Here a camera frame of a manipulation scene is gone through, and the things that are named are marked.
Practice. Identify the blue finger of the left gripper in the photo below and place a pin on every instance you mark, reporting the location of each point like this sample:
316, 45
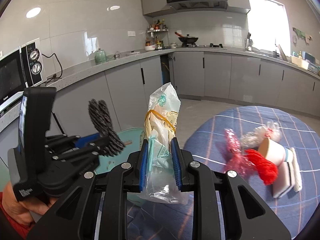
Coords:
83, 141

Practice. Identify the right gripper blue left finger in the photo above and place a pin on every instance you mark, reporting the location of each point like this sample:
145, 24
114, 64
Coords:
142, 164

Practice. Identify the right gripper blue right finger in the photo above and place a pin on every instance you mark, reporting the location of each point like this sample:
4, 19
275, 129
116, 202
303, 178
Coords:
175, 151

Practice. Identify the black foam fruit net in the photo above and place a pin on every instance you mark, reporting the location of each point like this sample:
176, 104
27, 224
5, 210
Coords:
100, 118

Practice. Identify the clear plastic bag with rubber band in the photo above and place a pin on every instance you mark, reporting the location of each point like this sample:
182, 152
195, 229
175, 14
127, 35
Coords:
159, 129

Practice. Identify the red cellophane wrapper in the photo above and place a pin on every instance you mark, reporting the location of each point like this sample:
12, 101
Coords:
237, 161

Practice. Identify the red foam fruit net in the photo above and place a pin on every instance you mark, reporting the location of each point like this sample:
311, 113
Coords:
268, 171

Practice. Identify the grey kitchen cabinets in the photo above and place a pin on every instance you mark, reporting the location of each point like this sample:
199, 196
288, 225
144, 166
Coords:
217, 74

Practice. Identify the person's left hand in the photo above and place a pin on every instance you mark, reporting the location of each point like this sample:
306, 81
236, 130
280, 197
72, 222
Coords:
21, 211

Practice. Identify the white foam fruit net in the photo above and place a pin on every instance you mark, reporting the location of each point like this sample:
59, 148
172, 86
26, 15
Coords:
253, 139

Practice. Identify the green ceramic teapot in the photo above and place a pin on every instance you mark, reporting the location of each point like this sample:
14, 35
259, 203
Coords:
100, 56

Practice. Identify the microwave oven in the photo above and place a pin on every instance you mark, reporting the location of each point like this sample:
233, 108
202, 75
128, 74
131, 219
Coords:
21, 68

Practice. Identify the white paper cup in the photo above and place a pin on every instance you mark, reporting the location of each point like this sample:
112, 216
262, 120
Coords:
275, 152

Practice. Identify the white sponge block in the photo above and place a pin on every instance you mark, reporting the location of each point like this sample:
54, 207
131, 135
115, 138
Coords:
285, 180

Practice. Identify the white dish cloth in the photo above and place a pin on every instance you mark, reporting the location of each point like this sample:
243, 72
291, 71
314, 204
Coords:
298, 178

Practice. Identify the spice rack with bottles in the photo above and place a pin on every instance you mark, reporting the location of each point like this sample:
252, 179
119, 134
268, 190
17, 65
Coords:
157, 35

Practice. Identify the black wok on stove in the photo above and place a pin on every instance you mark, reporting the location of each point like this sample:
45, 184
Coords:
187, 41

